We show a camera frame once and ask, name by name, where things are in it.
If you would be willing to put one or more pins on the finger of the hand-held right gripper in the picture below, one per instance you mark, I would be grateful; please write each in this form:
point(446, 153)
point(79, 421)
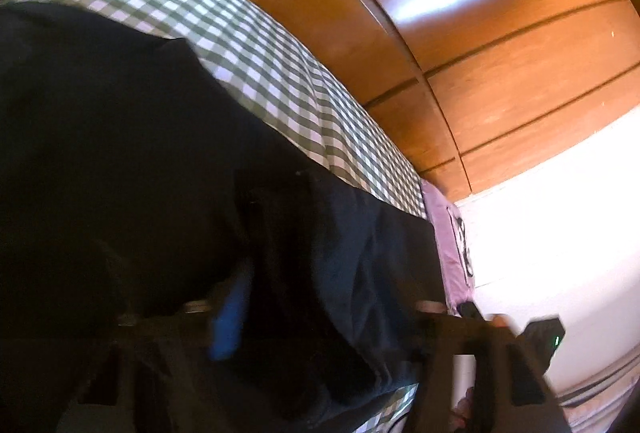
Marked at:
point(468, 310)

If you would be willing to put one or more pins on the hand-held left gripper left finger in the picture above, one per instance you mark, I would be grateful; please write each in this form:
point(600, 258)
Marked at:
point(227, 319)

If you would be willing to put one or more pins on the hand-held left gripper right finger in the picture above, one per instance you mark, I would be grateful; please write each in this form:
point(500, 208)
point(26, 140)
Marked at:
point(490, 363)

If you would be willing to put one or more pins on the black pants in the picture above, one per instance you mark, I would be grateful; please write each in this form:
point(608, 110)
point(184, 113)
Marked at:
point(125, 138)

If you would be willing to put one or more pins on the pink printed cloth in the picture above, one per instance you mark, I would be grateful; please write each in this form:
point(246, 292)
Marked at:
point(445, 233)

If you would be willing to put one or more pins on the striped cloth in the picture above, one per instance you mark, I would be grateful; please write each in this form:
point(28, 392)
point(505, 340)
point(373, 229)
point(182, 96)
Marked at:
point(600, 394)

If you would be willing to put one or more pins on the wooden panelled wardrobe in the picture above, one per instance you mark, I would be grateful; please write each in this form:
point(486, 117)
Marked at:
point(500, 88)

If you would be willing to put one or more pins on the green checkered bedsheet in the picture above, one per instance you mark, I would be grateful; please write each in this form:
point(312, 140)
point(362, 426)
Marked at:
point(250, 63)

